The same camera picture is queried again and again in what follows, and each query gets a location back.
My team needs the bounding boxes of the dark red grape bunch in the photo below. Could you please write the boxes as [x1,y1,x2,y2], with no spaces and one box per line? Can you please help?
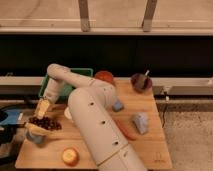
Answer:
[29,117,62,131]

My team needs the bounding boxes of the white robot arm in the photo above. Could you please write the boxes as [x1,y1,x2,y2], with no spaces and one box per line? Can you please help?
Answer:
[44,64,147,171]

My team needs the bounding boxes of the yellow banana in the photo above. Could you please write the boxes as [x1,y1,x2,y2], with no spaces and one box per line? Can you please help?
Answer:
[25,123,51,136]

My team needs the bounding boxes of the white ribbed cup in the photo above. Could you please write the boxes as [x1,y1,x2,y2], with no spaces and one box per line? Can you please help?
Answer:
[64,107,72,121]

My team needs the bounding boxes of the green plastic tray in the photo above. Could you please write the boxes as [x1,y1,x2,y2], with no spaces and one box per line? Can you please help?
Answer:
[38,68,93,101]

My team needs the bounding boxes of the blue black device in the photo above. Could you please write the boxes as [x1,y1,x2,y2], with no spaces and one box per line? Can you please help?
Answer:
[0,104,35,166]

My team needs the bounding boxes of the blue cup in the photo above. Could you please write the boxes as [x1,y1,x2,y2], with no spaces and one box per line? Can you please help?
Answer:
[26,131,44,144]

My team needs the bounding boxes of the yellow orange fruit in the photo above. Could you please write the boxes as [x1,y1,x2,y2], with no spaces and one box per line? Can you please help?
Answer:
[62,148,79,166]

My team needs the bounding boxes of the orange bowl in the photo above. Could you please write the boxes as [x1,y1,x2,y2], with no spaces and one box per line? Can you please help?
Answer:
[95,71,114,84]

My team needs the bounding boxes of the blue sponge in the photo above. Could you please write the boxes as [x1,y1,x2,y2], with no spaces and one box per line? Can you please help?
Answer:
[112,100,124,112]

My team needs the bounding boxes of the orange carrot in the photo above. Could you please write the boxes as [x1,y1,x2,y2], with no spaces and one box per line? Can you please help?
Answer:
[115,120,137,141]

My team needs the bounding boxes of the light blue cloth toy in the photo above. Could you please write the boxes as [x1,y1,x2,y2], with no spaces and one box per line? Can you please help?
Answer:
[132,112,149,134]

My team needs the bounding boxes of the dark purple bowl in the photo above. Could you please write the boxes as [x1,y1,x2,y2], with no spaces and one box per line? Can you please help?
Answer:
[131,73,152,93]

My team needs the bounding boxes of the spoon in purple bowl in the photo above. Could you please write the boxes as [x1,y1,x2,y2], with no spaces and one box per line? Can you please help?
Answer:
[144,70,150,79]

